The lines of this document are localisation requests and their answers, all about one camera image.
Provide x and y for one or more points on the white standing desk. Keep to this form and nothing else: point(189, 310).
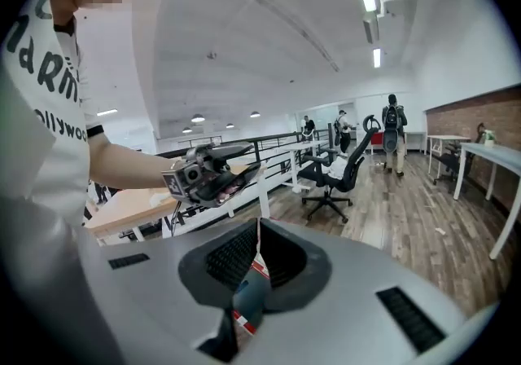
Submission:
point(297, 146)

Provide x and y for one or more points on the white cloth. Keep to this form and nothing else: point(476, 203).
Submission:
point(335, 170)

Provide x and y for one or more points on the white crumpled paper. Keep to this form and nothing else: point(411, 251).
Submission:
point(160, 197)

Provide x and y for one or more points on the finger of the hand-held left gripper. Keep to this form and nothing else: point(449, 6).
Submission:
point(228, 150)
point(244, 176)

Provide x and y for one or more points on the light wooden desk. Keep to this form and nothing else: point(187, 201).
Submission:
point(130, 204)

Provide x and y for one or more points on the black headrest office chair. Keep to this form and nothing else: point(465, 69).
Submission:
point(350, 168)

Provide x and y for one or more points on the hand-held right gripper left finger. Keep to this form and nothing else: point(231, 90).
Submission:
point(163, 294)

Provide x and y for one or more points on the slim white frame table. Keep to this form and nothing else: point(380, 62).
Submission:
point(447, 137)

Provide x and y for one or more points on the person's white printed shirt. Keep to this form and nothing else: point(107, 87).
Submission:
point(40, 151)

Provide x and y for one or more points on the black backpack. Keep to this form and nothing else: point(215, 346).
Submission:
point(391, 119)

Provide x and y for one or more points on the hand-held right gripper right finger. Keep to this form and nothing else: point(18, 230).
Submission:
point(346, 294)

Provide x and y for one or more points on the black metal railing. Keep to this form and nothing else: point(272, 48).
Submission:
point(330, 137)

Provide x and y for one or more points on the red storage cabinet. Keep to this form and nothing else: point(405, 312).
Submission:
point(376, 140)

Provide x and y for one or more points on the person's left hand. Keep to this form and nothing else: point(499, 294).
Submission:
point(228, 193)

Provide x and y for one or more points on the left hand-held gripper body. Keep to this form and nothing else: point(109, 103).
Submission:
point(191, 174)

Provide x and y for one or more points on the person's left forearm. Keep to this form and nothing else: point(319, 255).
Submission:
point(134, 164)

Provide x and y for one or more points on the ceiling strip light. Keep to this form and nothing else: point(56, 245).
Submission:
point(107, 112)

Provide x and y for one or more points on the ceiling air vent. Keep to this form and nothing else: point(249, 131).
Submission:
point(370, 31)

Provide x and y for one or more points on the short ceiling tube light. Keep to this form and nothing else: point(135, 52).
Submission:
point(377, 58)

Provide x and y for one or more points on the small potted plant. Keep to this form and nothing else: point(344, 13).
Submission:
point(488, 137)

